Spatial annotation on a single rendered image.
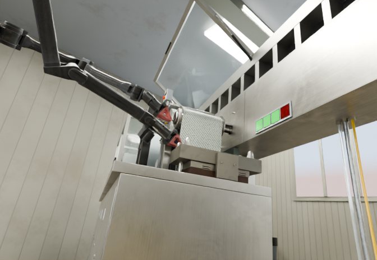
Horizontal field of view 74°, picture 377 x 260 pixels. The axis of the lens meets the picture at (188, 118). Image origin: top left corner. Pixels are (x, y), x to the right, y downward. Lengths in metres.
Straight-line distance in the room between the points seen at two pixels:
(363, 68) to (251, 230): 0.69
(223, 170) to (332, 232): 2.55
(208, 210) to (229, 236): 0.12
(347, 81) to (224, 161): 0.54
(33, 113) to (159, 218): 3.27
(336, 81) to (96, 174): 3.64
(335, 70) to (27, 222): 3.65
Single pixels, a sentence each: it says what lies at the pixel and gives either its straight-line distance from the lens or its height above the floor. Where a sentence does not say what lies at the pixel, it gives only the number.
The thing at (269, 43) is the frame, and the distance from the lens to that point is 1.40.
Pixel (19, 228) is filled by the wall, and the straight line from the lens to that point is 3.89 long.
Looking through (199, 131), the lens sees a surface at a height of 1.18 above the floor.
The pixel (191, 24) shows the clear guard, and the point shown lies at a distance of 1.76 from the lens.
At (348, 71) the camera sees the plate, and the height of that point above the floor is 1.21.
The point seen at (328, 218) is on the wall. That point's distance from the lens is 3.53.
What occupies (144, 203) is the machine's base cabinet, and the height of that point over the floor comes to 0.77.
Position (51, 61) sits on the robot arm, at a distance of 1.07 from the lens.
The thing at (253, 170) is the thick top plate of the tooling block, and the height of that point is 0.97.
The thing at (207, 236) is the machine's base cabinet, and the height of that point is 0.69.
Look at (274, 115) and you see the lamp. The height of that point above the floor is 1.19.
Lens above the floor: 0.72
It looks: 23 degrees up
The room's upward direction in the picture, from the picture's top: 7 degrees clockwise
